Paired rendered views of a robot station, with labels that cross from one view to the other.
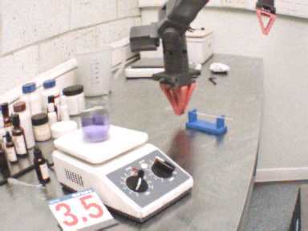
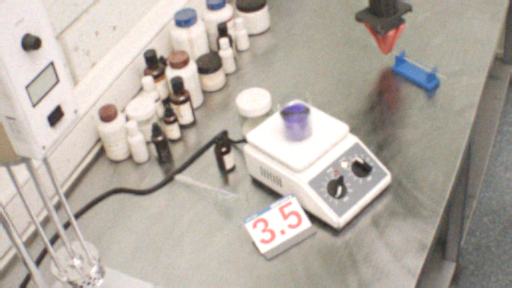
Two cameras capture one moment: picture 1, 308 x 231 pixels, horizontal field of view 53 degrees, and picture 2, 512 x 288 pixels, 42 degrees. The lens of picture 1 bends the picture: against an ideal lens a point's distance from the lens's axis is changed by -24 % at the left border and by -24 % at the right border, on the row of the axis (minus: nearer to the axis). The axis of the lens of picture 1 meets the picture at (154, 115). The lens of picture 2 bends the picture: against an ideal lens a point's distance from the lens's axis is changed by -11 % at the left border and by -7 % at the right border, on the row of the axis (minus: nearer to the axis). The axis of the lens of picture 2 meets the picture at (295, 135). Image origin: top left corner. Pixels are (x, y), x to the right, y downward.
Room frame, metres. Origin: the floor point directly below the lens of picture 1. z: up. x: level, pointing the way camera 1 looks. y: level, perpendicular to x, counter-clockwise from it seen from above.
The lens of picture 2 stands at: (-0.27, -0.03, 1.57)
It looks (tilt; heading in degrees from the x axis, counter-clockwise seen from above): 41 degrees down; 9
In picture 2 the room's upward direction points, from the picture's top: 7 degrees counter-clockwise
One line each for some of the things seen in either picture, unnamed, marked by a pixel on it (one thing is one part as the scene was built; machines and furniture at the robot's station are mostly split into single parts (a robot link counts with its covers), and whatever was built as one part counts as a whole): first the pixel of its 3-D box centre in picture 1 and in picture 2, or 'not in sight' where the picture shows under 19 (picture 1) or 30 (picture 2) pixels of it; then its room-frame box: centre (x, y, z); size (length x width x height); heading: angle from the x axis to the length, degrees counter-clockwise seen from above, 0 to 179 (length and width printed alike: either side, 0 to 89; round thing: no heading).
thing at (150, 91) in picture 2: (2, 135); (151, 97); (0.73, 0.38, 0.79); 0.03 x 0.03 x 0.09
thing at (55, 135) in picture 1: (66, 144); (256, 116); (0.67, 0.17, 0.79); 0.06 x 0.06 x 0.08
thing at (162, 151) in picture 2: (0, 154); (159, 139); (0.62, 0.34, 0.79); 0.03 x 0.03 x 0.08
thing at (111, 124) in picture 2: not in sight; (113, 131); (0.63, 0.43, 0.80); 0.06 x 0.06 x 0.10
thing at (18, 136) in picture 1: (18, 135); (181, 100); (0.71, 0.31, 0.80); 0.04 x 0.04 x 0.10
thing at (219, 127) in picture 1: (206, 120); (415, 69); (0.82, -0.11, 0.77); 0.10 x 0.03 x 0.04; 46
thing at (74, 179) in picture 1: (111, 169); (312, 161); (0.55, 0.07, 0.79); 0.22 x 0.13 x 0.08; 50
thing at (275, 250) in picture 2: (81, 212); (279, 226); (0.43, 0.12, 0.77); 0.09 x 0.06 x 0.04; 129
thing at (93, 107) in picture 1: (94, 118); (296, 117); (0.56, 0.09, 0.87); 0.06 x 0.05 x 0.08; 16
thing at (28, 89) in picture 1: (30, 107); (190, 40); (0.89, 0.33, 0.81); 0.07 x 0.07 x 0.13
